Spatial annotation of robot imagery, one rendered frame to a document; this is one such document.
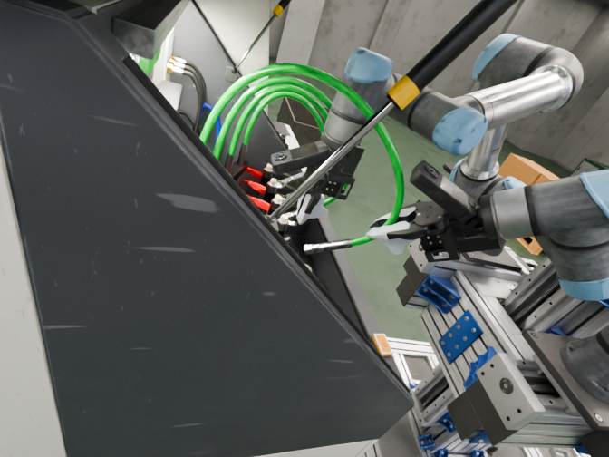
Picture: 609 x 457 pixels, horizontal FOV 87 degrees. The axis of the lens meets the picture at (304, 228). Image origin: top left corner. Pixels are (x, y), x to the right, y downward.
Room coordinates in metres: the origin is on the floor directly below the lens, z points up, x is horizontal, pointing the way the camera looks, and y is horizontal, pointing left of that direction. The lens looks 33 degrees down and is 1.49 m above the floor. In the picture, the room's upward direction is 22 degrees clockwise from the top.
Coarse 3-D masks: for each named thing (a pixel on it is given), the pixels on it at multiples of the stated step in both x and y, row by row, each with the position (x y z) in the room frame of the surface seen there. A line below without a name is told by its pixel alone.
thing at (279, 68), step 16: (272, 64) 0.52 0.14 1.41; (288, 64) 0.52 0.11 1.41; (240, 80) 0.51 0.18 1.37; (320, 80) 0.52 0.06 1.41; (336, 80) 0.52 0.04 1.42; (224, 96) 0.51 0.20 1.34; (352, 96) 0.52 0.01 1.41; (368, 112) 0.52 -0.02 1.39; (208, 128) 0.51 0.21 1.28; (384, 128) 0.53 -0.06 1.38; (384, 144) 0.53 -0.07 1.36; (400, 160) 0.53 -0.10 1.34; (400, 176) 0.53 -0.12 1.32; (400, 192) 0.53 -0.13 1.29; (400, 208) 0.53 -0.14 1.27; (384, 224) 0.53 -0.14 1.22; (352, 240) 0.53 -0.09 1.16; (368, 240) 0.53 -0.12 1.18
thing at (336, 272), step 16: (320, 224) 0.90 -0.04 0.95; (320, 240) 0.87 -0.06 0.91; (320, 256) 0.83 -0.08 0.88; (336, 256) 0.77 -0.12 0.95; (320, 272) 0.79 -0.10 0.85; (336, 272) 0.72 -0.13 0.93; (352, 272) 0.72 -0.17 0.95; (336, 288) 0.69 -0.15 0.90; (352, 288) 0.66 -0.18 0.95; (352, 304) 0.61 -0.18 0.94; (368, 320) 0.57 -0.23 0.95; (368, 336) 0.52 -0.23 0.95
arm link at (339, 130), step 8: (328, 120) 0.61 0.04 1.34; (336, 120) 0.59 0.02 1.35; (344, 120) 0.59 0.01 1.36; (328, 128) 0.60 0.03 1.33; (336, 128) 0.59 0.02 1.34; (344, 128) 0.59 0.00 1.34; (352, 128) 0.59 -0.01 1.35; (328, 136) 0.60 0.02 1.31; (336, 136) 0.59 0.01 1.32; (344, 136) 0.59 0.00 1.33
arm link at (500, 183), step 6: (498, 180) 1.08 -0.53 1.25; (504, 180) 1.07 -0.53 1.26; (510, 180) 1.06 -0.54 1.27; (516, 180) 1.08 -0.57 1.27; (492, 186) 1.07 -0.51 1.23; (498, 186) 1.06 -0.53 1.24; (504, 186) 1.05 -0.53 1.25; (510, 186) 1.03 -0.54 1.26; (516, 186) 1.03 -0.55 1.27; (522, 186) 1.06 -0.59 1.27; (486, 192) 1.06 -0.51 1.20; (492, 192) 1.05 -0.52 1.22; (480, 198) 1.07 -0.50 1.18
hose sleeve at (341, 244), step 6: (336, 240) 0.54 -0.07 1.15; (342, 240) 0.53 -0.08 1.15; (348, 240) 0.53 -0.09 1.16; (312, 246) 0.53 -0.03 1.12; (318, 246) 0.53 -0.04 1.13; (324, 246) 0.52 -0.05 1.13; (330, 246) 0.52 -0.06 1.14; (336, 246) 0.52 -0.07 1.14; (342, 246) 0.52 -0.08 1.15; (348, 246) 0.52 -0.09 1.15
